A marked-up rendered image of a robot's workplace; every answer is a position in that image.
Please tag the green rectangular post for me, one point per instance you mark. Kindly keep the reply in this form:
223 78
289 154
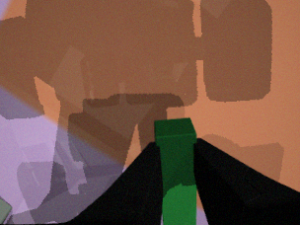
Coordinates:
176 137

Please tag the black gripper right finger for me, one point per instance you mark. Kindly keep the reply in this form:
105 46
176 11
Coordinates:
232 193

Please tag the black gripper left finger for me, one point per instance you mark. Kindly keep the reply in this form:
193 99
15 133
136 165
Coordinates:
134 199

